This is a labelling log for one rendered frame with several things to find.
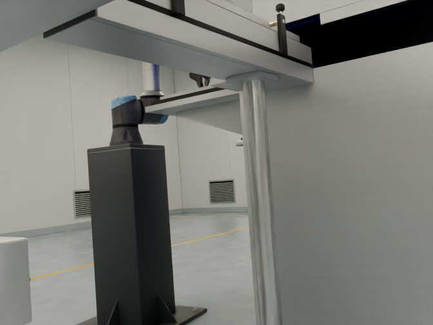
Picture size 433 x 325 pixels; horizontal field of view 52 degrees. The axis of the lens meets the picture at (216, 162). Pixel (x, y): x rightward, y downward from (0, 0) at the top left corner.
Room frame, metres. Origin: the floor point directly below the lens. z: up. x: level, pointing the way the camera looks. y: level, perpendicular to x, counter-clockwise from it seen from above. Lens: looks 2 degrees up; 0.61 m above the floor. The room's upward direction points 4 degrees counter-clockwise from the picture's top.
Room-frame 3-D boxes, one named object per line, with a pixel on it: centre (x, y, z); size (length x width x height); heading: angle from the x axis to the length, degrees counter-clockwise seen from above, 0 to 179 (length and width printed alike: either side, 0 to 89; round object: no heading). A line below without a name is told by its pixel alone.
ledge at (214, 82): (1.17, -0.09, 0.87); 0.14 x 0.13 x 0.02; 53
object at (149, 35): (0.90, -0.01, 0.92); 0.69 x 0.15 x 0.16; 143
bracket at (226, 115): (1.47, -0.01, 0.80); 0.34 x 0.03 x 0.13; 53
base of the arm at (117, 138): (2.02, 0.40, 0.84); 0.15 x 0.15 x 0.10
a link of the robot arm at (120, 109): (2.03, 0.40, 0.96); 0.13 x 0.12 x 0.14; 119
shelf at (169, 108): (1.66, -0.17, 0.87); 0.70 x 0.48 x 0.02; 143
